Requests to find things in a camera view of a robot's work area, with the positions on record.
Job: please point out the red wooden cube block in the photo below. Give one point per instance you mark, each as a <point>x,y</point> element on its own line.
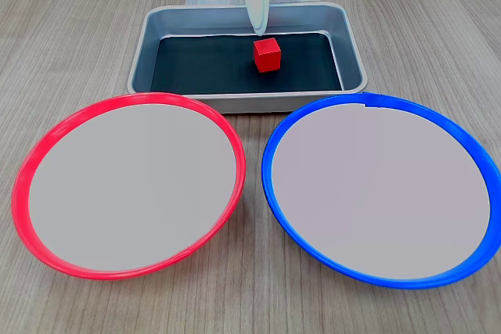
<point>267,56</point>

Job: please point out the red-rimmed white dish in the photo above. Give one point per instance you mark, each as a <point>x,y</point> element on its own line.
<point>129,185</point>

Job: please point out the silver metal baking tray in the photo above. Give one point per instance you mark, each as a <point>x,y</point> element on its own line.
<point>138,72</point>

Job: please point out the black tray liner mat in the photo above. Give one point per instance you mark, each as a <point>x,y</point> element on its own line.
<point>211,68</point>

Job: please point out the blue-rimmed white dish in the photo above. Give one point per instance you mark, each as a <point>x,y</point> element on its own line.
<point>375,193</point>

